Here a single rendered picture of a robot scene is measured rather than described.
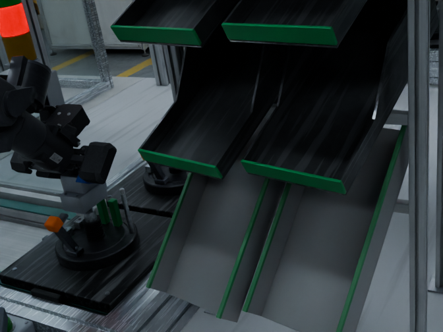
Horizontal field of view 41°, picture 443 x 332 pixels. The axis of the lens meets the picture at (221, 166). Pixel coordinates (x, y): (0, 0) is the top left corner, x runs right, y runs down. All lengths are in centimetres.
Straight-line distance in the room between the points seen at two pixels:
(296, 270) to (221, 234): 12
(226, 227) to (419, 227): 26
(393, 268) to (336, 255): 33
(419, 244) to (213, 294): 28
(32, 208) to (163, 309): 47
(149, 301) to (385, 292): 39
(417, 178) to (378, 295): 32
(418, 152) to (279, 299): 25
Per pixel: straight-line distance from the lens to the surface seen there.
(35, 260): 108
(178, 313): 99
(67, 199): 99
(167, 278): 87
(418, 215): 78
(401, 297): 103
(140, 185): 123
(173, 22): 71
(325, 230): 78
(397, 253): 113
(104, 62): 227
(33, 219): 130
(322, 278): 77
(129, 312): 91
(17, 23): 112
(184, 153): 76
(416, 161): 75
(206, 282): 83
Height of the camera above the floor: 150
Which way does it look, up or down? 25 degrees down
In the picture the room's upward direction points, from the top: 9 degrees counter-clockwise
